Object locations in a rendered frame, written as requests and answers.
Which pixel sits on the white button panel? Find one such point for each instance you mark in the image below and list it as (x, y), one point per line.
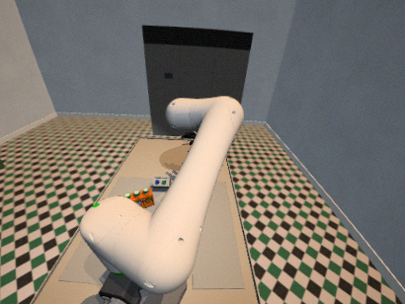
(161, 183)

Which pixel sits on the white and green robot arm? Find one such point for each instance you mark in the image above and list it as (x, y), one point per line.
(157, 250)

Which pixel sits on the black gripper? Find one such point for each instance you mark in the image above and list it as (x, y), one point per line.
(188, 135)

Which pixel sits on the orange rectangular tube rack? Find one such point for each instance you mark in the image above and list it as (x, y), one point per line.
(143, 196)

